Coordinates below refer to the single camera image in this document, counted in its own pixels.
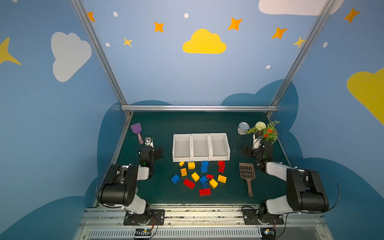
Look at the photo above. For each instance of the red lego long brick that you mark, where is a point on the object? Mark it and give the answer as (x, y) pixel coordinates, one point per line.
(189, 184)

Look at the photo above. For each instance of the yellow lego square brick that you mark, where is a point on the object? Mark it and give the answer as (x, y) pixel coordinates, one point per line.
(191, 165)

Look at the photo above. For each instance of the potted flower plant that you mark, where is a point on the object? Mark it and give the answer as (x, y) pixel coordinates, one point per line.
(263, 132)

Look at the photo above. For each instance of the left controller board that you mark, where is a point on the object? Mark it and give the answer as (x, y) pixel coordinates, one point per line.
(143, 233)

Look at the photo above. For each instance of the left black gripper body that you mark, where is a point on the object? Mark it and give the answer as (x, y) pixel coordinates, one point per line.
(156, 153)

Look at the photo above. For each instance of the brown slotted scoop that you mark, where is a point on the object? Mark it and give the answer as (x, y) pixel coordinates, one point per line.
(247, 172)

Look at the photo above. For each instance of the purple toy shovel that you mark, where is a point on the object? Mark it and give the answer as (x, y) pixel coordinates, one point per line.
(137, 129)

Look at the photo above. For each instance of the yellow orange lego brick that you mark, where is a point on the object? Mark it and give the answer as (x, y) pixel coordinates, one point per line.
(184, 172)

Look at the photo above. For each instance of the blue lego brick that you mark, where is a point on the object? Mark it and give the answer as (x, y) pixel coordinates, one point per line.
(204, 166)
(175, 179)
(203, 179)
(205, 185)

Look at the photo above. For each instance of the red lego bottom brick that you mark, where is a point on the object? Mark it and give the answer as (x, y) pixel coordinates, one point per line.
(205, 192)

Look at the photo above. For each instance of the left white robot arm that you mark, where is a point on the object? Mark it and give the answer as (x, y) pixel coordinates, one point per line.
(119, 188)

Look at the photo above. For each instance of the controller board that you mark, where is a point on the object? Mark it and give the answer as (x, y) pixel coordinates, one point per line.
(143, 233)
(268, 234)

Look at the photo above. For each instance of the middle white bin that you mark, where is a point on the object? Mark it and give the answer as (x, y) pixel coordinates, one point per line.
(201, 147)

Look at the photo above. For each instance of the left white bin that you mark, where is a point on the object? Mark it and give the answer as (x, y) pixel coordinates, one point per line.
(182, 148)

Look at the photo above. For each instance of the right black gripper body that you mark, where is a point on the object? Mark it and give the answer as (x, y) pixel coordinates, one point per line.
(248, 150)

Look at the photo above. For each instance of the right controller board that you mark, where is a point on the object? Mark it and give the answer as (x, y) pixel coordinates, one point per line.
(268, 234)

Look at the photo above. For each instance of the white bin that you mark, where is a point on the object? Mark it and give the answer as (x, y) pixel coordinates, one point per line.
(220, 147)
(182, 148)
(201, 147)

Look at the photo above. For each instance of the small red lego brick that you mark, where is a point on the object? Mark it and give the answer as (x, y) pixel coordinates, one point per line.
(209, 177)

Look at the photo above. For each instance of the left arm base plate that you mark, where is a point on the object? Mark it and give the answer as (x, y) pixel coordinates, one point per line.
(148, 218)

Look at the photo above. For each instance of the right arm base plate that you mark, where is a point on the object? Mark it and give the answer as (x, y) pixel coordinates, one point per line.
(258, 217)

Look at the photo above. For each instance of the silver tin can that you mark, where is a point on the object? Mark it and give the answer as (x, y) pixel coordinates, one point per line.
(243, 127)

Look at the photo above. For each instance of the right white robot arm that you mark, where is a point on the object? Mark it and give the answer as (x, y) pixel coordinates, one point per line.
(305, 191)

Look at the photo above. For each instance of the right white bin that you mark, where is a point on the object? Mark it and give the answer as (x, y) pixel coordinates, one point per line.
(220, 147)

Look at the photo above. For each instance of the red lego tall brick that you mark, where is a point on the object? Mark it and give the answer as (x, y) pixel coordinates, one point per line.
(222, 166)

